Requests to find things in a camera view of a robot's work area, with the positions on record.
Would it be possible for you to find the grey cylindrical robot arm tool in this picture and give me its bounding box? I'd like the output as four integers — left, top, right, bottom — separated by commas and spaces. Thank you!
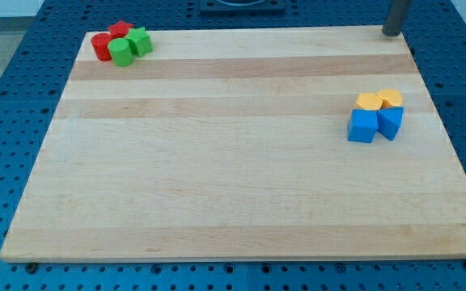
381, 0, 413, 37

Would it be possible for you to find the green star block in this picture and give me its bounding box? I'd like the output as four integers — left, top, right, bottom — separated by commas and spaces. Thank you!
125, 27, 153, 57

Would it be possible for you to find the red star block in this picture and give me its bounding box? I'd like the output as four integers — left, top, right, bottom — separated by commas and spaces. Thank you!
108, 20, 134, 39

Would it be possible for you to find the light wooden board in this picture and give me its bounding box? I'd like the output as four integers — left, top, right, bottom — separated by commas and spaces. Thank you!
0, 26, 466, 263

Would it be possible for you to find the blue cube block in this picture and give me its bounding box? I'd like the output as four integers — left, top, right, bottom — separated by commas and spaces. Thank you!
347, 109, 378, 143

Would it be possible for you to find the yellow hexagon block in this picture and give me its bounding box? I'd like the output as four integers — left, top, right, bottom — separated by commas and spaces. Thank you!
354, 92, 383, 111

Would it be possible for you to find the green cylinder block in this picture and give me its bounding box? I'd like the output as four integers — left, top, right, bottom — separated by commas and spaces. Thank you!
108, 38, 134, 67

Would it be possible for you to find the blue triangular block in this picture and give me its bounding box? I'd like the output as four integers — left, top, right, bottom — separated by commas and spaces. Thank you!
377, 107, 404, 141

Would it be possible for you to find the yellow cylinder block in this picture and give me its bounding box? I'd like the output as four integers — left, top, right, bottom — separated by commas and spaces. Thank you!
376, 89, 403, 109

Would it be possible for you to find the red cylinder block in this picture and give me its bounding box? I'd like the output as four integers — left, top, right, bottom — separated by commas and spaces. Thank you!
91, 32, 112, 61

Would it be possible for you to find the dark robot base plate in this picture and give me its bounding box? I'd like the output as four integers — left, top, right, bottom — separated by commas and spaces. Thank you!
198, 0, 286, 14

